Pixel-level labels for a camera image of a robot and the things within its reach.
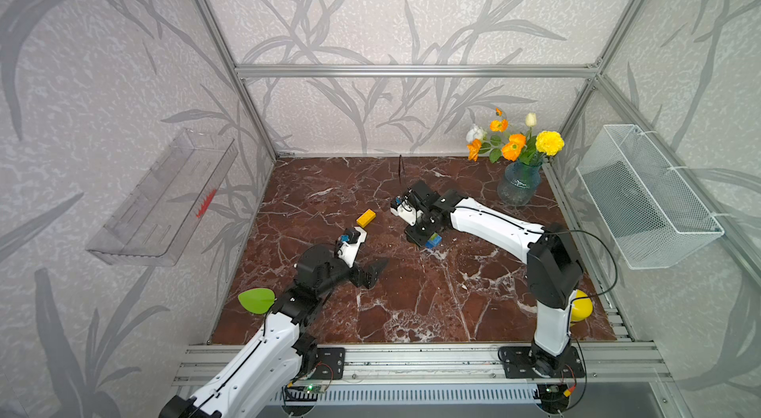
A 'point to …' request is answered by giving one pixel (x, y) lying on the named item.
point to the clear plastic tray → (155, 215)
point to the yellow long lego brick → (366, 218)
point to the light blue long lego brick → (434, 240)
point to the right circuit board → (554, 397)
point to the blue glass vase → (519, 184)
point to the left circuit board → (314, 388)
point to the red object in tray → (204, 206)
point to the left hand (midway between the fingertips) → (375, 252)
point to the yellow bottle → (582, 306)
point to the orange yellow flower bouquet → (529, 148)
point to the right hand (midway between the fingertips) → (411, 231)
